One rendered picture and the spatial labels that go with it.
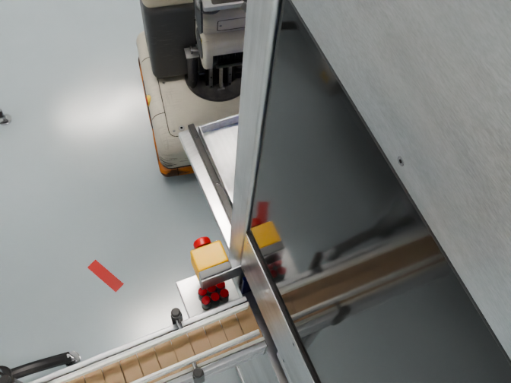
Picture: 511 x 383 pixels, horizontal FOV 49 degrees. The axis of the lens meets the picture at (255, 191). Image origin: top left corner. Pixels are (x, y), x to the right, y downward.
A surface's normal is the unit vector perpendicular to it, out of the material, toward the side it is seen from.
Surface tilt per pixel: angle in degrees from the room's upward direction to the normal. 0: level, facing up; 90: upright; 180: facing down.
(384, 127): 90
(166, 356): 0
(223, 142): 0
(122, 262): 0
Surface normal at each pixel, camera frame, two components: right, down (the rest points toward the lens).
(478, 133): -0.91, 0.33
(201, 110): 0.07, -0.46
